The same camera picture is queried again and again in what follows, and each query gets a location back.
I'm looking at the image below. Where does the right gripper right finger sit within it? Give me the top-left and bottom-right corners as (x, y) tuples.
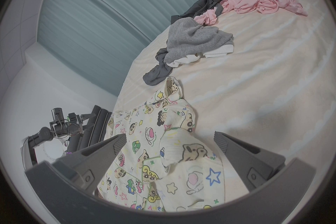
(213, 131), (286, 191)

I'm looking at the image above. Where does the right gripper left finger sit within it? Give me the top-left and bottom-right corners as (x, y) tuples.
(52, 134), (127, 197)

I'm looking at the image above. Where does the white printed pyjama top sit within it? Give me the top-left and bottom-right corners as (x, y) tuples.
(96, 76), (225, 212)

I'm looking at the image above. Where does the bed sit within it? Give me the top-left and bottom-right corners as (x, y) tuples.
(94, 0), (336, 208)

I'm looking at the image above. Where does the dark grey garment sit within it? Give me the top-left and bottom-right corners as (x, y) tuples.
(143, 49), (174, 86)

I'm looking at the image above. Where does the grey knit sweater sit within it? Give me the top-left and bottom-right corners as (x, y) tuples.
(164, 18), (234, 68)

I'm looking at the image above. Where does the pink garment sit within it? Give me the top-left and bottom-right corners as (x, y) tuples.
(194, 0), (308, 26)

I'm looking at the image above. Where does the black garment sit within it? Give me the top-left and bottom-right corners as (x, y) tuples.
(171, 0), (228, 24)

